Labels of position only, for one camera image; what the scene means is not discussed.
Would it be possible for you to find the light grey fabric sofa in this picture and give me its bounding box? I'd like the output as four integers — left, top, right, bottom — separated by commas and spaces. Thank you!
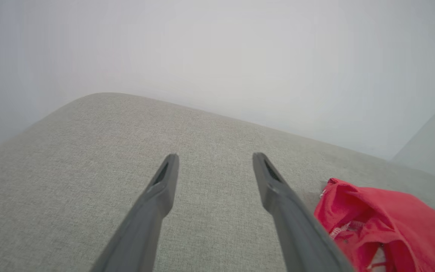
0, 88, 435, 272

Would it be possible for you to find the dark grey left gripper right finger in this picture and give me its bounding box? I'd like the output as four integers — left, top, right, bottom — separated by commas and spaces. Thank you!
253, 152, 356, 272

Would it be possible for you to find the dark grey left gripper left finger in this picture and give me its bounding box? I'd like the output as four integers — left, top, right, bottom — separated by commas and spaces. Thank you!
90, 153, 180, 272

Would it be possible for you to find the red white-trimmed sports garment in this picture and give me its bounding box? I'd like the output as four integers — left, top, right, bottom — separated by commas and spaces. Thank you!
314, 178, 435, 272

